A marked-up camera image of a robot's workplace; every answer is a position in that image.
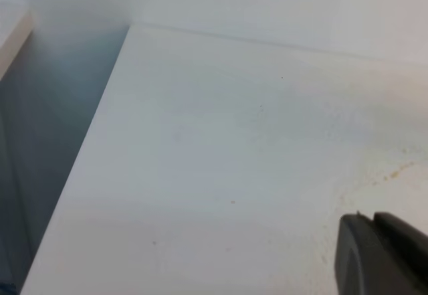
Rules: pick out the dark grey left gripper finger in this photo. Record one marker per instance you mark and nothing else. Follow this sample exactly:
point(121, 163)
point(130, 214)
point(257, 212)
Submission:
point(382, 255)

